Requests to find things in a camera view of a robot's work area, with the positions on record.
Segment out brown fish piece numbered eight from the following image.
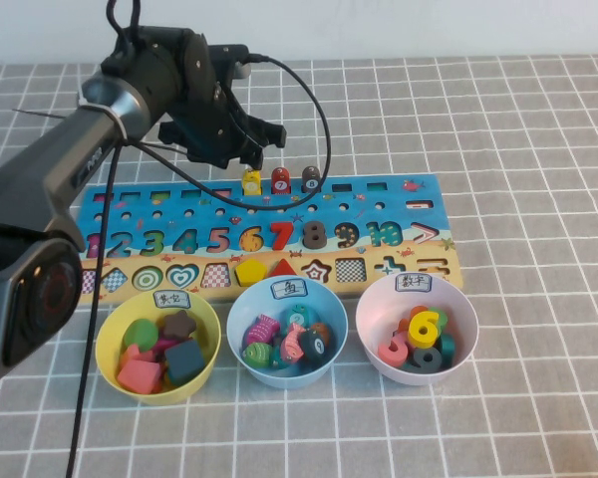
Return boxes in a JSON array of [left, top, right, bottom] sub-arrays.
[[301, 165, 323, 194]]

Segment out yellow wooden number six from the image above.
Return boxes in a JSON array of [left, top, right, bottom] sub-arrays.
[[407, 308, 441, 351]]

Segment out red wooden number seven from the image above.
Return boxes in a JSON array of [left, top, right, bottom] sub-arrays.
[[269, 221, 296, 252]]

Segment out thin black camera cable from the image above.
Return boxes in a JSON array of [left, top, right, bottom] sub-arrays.
[[129, 52, 330, 208]]

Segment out brown wooden number eight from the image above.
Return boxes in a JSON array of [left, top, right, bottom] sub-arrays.
[[301, 220, 329, 250]]

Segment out paper label on pink bowl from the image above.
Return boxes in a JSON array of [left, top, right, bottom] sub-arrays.
[[395, 274, 434, 293]]

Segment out paper label on blue bowl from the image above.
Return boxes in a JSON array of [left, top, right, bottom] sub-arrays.
[[270, 279, 311, 301]]

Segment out magenta striped wooden fish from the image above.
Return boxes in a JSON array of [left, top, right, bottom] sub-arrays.
[[242, 314, 281, 346]]

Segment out coral pink wooden block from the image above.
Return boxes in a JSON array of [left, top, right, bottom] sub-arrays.
[[117, 358, 163, 394]]

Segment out teal fish piece numbered two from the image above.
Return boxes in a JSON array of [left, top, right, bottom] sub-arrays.
[[284, 305, 312, 330]]

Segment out pink wooden number five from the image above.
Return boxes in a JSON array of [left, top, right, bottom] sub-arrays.
[[377, 332, 411, 367]]

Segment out dark teal wooden square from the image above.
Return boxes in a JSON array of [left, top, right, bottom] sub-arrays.
[[163, 340, 207, 386]]

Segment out green wooden fish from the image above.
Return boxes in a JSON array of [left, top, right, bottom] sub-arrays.
[[241, 342, 272, 368]]

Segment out red-orange wooden shape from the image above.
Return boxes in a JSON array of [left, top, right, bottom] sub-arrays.
[[119, 343, 155, 369]]

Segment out magenta wooden shape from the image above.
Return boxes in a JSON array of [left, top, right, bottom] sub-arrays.
[[152, 338, 176, 363]]

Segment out green wooden number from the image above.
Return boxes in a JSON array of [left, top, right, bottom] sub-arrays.
[[428, 306, 450, 334]]

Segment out yellow wooden pentagon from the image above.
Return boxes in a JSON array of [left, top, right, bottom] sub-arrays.
[[235, 259, 265, 287]]

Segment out grey wooden number nine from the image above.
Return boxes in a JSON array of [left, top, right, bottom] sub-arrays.
[[402, 346, 444, 373]]

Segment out red fish piece numbered seven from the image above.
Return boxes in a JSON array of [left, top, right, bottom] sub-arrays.
[[270, 166, 292, 195]]

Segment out pink wooden fish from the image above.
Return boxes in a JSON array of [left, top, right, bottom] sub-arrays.
[[278, 323, 308, 360]]

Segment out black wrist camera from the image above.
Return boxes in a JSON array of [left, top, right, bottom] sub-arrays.
[[206, 43, 253, 81]]

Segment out red wooden triangle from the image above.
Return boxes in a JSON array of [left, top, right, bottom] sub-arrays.
[[268, 259, 300, 280]]

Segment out white cable tie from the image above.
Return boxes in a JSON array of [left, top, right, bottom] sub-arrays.
[[79, 97, 127, 145]]

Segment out green wooden circle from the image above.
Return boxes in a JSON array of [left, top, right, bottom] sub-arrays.
[[122, 319, 158, 350]]

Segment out teal wooden number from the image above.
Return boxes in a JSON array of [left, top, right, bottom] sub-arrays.
[[438, 333, 455, 369]]

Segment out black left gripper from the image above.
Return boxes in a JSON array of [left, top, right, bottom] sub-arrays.
[[158, 82, 287, 170]]

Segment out paper label on yellow bowl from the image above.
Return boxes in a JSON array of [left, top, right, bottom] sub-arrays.
[[152, 291, 193, 310]]

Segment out yellow wooden fish piece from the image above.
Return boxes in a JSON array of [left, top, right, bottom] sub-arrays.
[[241, 167, 263, 196]]

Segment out orange wooden number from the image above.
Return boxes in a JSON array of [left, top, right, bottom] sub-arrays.
[[397, 305, 428, 334]]

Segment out yellow plastic bowl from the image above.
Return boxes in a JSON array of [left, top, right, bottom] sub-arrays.
[[95, 289, 222, 406]]

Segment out brown wooden star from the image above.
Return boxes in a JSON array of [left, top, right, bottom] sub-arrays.
[[159, 309, 198, 343]]

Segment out colourful wooden puzzle board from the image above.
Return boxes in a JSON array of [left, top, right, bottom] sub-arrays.
[[72, 173, 464, 306]]

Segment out light blue plastic bowl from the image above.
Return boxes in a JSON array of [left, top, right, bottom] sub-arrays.
[[226, 276, 350, 388]]

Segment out pale pink plastic bowl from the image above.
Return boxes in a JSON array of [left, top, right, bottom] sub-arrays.
[[354, 274, 479, 387]]

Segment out grey checked tablecloth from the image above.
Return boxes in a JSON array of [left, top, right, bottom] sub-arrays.
[[0, 55, 598, 478]]

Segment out dark fish piece numbered nine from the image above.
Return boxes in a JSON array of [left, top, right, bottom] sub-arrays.
[[298, 329, 330, 367]]

